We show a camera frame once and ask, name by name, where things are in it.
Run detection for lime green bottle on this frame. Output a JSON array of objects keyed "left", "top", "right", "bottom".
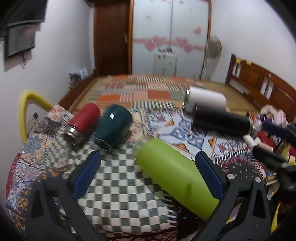
[{"left": 133, "top": 136, "right": 219, "bottom": 220}]

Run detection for dark green faceted cup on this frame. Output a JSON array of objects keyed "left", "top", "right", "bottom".
[{"left": 95, "top": 104, "right": 133, "bottom": 152}]

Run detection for stuffed doll toy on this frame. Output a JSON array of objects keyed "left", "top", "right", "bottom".
[{"left": 260, "top": 105, "right": 288, "bottom": 127}]

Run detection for green white checkered cloth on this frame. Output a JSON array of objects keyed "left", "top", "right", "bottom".
[{"left": 46, "top": 134, "right": 179, "bottom": 233}]

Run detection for wooden bed headboard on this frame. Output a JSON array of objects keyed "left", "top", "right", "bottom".
[{"left": 226, "top": 54, "right": 296, "bottom": 123}]

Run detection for red thermos bottle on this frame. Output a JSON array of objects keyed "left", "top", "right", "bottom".
[{"left": 64, "top": 103, "right": 100, "bottom": 146}]

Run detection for black bottle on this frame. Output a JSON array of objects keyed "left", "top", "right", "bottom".
[{"left": 192, "top": 106, "right": 254, "bottom": 137}]

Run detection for colourful patchwork quilt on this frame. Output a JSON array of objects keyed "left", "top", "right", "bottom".
[{"left": 5, "top": 74, "right": 269, "bottom": 241}]

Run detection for white bottle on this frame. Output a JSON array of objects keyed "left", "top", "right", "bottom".
[{"left": 183, "top": 86, "right": 227, "bottom": 113}]

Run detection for yellow foam tube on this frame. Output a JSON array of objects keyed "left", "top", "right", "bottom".
[{"left": 18, "top": 90, "right": 53, "bottom": 143}]

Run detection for bag on floor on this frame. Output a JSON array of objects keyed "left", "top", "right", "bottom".
[{"left": 69, "top": 67, "right": 89, "bottom": 90}]

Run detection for white standing fan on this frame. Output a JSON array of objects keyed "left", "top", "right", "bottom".
[{"left": 200, "top": 35, "right": 222, "bottom": 80}]

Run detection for frosted sliding wardrobe doors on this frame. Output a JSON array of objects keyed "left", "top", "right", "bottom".
[{"left": 132, "top": 0, "right": 212, "bottom": 78}]

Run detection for dark brown wooden door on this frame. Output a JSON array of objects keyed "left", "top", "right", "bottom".
[{"left": 93, "top": 1, "right": 134, "bottom": 76}]

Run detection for small black wall monitor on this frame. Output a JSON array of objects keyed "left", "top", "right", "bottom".
[{"left": 4, "top": 24, "right": 36, "bottom": 60}]

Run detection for wall mounted black television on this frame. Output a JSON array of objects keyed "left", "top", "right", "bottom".
[{"left": 1, "top": 1, "right": 48, "bottom": 37}]

